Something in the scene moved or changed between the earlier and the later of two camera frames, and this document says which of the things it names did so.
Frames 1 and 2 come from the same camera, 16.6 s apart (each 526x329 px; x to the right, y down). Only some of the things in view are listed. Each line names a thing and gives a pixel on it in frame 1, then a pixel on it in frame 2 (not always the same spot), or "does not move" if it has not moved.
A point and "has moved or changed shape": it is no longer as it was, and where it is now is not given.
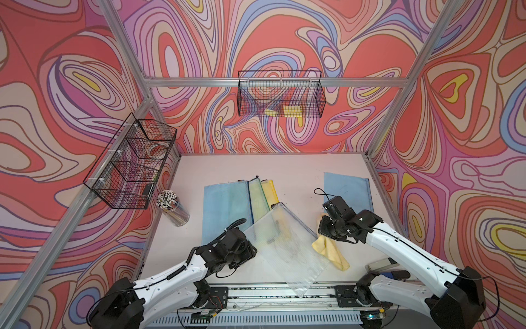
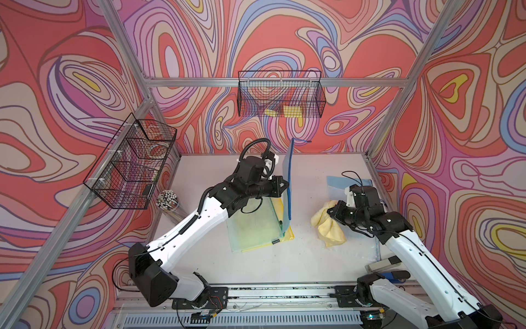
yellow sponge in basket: x=289 y=111 does not move
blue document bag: x=224 y=204 has moved or changed shape
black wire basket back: x=283 y=93 does not move
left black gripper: x=248 y=252 -> x=276 y=190
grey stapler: x=381 y=266 does not move
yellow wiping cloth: x=329 y=247 has moved or changed shape
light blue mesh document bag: x=355 y=190 does not move
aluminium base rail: x=272 y=306 does not move
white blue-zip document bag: x=285 y=243 -> x=377 y=249
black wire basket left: x=125 y=175 does not move
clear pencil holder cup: x=170 y=204 does not move
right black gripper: x=323 y=229 -> x=337 y=212
